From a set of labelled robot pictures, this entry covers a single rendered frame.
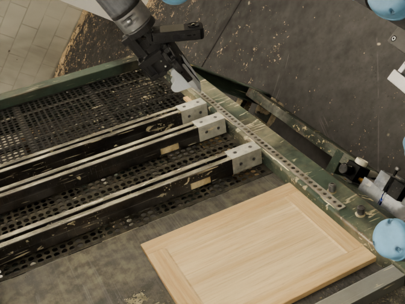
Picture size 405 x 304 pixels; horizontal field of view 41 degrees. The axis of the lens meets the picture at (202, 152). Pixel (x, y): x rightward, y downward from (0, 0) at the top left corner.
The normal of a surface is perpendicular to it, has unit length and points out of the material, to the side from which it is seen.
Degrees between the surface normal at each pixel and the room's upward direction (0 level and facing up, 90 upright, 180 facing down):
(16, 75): 90
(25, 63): 90
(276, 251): 55
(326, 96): 0
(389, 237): 0
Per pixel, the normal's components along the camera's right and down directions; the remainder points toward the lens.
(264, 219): -0.11, -0.83
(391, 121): -0.79, -0.21
